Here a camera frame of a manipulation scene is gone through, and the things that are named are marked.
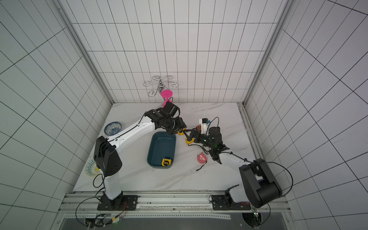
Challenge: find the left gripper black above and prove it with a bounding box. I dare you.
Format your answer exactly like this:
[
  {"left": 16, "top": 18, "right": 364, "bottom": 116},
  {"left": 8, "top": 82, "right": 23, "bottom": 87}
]
[{"left": 164, "top": 116, "right": 187, "bottom": 136}]

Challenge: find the pink tape measure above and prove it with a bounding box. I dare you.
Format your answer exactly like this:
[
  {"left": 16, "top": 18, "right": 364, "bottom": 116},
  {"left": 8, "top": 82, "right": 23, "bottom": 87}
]
[{"left": 196, "top": 152, "right": 208, "bottom": 171}]

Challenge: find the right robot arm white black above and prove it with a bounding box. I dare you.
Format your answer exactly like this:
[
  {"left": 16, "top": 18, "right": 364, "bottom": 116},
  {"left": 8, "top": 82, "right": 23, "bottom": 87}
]
[{"left": 178, "top": 127, "right": 283, "bottom": 208}]

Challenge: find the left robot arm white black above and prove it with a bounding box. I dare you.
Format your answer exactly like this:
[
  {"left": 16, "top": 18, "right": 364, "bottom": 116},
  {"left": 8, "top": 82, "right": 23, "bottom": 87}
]
[{"left": 94, "top": 105, "right": 186, "bottom": 207}]

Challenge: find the dark teal storage box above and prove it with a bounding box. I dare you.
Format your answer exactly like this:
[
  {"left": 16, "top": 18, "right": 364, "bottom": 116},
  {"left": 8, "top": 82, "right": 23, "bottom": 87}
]
[{"left": 147, "top": 132, "right": 176, "bottom": 169}]

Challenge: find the pink plastic wine glass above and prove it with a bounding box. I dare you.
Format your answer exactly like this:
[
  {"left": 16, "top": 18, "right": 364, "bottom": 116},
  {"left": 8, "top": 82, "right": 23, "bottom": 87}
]
[{"left": 161, "top": 90, "right": 173, "bottom": 107}]

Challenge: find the silver glass holder stand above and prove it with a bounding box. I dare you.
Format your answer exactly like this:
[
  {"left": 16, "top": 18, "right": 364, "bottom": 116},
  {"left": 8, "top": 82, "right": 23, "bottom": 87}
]
[{"left": 143, "top": 75, "right": 179, "bottom": 97}]

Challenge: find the blue white patterned bowl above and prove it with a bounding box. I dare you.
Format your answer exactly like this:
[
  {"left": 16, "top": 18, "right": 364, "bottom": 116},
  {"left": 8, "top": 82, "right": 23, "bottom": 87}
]
[{"left": 104, "top": 121, "right": 122, "bottom": 136}]

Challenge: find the yellow green patterned plate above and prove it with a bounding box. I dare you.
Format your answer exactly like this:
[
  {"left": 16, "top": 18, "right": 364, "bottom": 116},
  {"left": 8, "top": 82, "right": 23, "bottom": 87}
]
[{"left": 84, "top": 159, "right": 100, "bottom": 177}]

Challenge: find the right electronics board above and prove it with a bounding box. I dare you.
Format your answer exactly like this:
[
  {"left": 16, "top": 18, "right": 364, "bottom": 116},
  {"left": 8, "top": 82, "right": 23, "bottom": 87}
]
[{"left": 246, "top": 206, "right": 262, "bottom": 228}]

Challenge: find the electronics board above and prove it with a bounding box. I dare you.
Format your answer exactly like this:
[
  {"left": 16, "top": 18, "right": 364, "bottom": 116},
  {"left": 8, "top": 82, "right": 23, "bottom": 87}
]
[
  {"left": 246, "top": 206, "right": 262, "bottom": 228},
  {"left": 84, "top": 214, "right": 122, "bottom": 229}
]

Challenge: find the left electronics board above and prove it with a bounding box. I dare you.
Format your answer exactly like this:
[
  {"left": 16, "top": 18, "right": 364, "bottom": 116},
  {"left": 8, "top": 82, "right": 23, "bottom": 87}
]
[{"left": 84, "top": 214, "right": 122, "bottom": 229}]

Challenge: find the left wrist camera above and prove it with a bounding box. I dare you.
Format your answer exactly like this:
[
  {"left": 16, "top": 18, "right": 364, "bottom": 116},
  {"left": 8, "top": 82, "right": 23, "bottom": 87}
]
[{"left": 163, "top": 101, "right": 180, "bottom": 117}]

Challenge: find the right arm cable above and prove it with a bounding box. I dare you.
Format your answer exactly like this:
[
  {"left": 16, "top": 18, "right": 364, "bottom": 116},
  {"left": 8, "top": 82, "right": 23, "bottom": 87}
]
[{"left": 208, "top": 160, "right": 294, "bottom": 228}]

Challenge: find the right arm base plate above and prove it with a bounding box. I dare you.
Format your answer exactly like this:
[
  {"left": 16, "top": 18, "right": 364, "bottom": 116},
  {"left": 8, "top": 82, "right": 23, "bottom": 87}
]
[{"left": 209, "top": 195, "right": 252, "bottom": 211}]

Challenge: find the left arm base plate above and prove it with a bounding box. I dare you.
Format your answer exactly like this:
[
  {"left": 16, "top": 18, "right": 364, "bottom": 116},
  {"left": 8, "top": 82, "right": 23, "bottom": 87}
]
[{"left": 97, "top": 194, "right": 139, "bottom": 211}]

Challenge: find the left base cable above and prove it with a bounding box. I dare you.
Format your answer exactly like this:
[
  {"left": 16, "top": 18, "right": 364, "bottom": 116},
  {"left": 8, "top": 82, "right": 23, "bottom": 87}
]
[{"left": 74, "top": 173, "right": 127, "bottom": 228}]

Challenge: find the aluminium mounting rail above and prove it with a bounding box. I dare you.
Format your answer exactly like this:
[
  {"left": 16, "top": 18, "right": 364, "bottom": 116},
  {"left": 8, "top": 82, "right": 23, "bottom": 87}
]
[{"left": 51, "top": 191, "right": 297, "bottom": 230}]

